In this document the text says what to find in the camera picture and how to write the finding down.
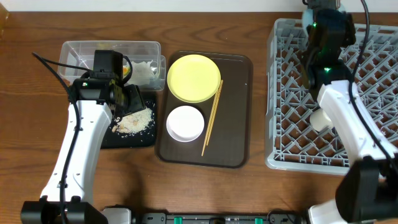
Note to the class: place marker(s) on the green orange snack wrapper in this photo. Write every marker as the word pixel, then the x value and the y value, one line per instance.
pixel 126 70

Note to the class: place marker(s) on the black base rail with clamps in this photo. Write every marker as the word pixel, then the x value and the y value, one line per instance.
pixel 275 216

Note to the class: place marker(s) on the dark brown serving tray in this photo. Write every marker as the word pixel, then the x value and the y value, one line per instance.
pixel 230 135

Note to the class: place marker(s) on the spilled rice pile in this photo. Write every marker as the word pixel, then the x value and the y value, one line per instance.
pixel 134 123

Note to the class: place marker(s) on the clear plastic waste bin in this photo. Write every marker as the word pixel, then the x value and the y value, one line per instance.
pixel 81 54

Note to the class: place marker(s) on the yellow plate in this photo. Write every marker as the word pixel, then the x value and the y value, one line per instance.
pixel 193 78

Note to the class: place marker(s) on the light blue bowl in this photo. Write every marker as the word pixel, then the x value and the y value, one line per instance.
pixel 307 18

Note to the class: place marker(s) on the white bowl with rice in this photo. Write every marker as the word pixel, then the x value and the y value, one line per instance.
pixel 185 123

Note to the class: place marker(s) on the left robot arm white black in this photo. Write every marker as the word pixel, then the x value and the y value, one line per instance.
pixel 68 195

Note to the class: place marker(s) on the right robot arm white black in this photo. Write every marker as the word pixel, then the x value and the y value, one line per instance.
pixel 368 191

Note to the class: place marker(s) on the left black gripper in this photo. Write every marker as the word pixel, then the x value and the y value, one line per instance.
pixel 132 101

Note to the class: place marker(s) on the wooden chopstick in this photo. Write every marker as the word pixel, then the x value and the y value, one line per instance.
pixel 214 110
pixel 208 128

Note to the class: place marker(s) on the crumpled white tissue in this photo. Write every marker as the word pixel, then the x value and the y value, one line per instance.
pixel 142 73

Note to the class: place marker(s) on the grey dishwasher rack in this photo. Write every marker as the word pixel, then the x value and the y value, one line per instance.
pixel 291 142

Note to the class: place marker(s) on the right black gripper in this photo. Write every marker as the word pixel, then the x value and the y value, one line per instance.
pixel 350 39

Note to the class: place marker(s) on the black food waste tray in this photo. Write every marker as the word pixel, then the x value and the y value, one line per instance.
pixel 144 139

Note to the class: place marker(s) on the pale green cup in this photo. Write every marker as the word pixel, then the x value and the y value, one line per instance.
pixel 319 120

